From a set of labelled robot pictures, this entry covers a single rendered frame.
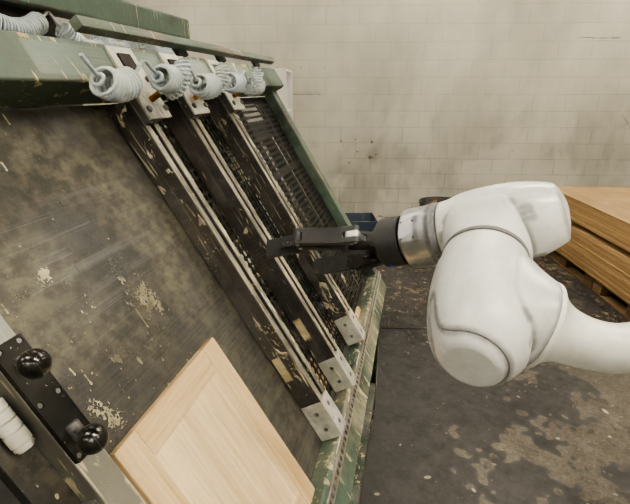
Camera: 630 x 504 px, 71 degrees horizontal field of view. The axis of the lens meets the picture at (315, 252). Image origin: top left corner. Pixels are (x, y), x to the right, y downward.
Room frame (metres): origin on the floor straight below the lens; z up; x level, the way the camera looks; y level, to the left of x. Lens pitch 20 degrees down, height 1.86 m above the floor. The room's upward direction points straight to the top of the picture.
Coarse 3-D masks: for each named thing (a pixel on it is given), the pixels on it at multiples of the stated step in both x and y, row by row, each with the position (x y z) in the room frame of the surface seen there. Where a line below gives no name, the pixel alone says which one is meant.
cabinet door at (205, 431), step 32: (192, 384) 0.78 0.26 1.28; (224, 384) 0.86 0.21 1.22; (160, 416) 0.67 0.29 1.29; (192, 416) 0.73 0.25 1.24; (224, 416) 0.80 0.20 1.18; (256, 416) 0.87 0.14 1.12; (128, 448) 0.58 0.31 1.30; (160, 448) 0.63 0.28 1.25; (192, 448) 0.68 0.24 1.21; (224, 448) 0.74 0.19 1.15; (256, 448) 0.81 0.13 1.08; (160, 480) 0.59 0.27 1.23; (192, 480) 0.63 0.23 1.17; (224, 480) 0.69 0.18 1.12; (256, 480) 0.75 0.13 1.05; (288, 480) 0.82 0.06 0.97
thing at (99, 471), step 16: (0, 320) 0.56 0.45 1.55; (0, 336) 0.54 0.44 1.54; (0, 384) 0.51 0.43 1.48; (16, 400) 0.51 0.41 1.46; (32, 416) 0.50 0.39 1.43; (32, 432) 0.50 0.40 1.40; (48, 432) 0.50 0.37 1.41; (48, 448) 0.50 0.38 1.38; (64, 464) 0.50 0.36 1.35; (80, 464) 0.50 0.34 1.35; (96, 464) 0.51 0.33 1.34; (112, 464) 0.53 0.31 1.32; (80, 480) 0.49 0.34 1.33; (96, 480) 0.50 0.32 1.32; (112, 480) 0.51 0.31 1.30; (128, 480) 0.53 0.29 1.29; (80, 496) 0.49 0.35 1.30; (96, 496) 0.49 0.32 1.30; (112, 496) 0.50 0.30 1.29; (128, 496) 0.51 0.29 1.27
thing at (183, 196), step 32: (160, 96) 1.16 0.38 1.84; (128, 128) 1.15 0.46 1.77; (160, 128) 1.19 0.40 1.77; (160, 160) 1.13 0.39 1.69; (160, 192) 1.13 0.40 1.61; (192, 192) 1.13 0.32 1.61; (192, 224) 1.12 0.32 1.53; (224, 256) 1.10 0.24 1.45; (224, 288) 1.10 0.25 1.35; (256, 288) 1.12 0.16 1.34; (256, 320) 1.08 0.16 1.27; (288, 352) 1.06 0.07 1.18; (288, 384) 1.06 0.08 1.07; (320, 384) 1.09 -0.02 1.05; (320, 416) 1.04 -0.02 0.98
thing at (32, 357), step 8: (24, 352) 0.46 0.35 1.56; (32, 352) 0.46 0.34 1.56; (40, 352) 0.47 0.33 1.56; (16, 360) 0.52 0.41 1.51; (24, 360) 0.45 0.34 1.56; (32, 360) 0.45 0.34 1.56; (40, 360) 0.46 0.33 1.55; (48, 360) 0.46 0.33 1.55; (16, 368) 0.45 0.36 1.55; (24, 368) 0.45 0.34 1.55; (32, 368) 0.45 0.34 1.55; (40, 368) 0.45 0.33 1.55; (48, 368) 0.46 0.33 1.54; (24, 376) 0.45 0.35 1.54; (32, 376) 0.45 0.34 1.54; (40, 376) 0.45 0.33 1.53
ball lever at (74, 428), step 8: (72, 424) 0.51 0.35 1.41; (80, 424) 0.52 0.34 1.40; (88, 424) 0.46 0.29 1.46; (96, 424) 0.46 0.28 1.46; (72, 432) 0.51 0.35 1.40; (80, 432) 0.45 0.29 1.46; (88, 432) 0.44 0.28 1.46; (96, 432) 0.45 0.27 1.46; (104, 432) 0.45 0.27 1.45; (80, 440) 0.44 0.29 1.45; (88, 440) 0.44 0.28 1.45; (96, 440) 0.44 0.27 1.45; (104, 440) 0.45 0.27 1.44; (80, 448) 0.43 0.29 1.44; (88, 448) 0.43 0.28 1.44; (96, 448) 0.44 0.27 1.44
